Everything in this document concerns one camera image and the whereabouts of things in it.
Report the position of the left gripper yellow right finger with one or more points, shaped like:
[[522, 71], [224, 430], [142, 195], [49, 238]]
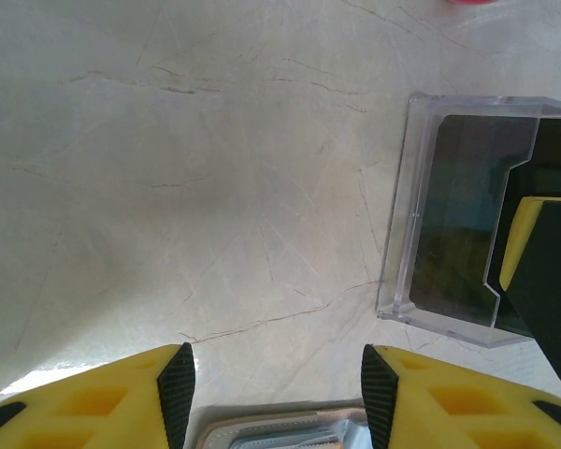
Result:
[[472, 411]]

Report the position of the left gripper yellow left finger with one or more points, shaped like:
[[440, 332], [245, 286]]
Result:
[[84, 407]]

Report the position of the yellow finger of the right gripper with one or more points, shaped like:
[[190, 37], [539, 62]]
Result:
[[551, 280]]

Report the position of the grey card holder wallet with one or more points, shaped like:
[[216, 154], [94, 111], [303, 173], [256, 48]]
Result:
[[280, 430]]

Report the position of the pink toy microphone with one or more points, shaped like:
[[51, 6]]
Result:
[[467, 2]]

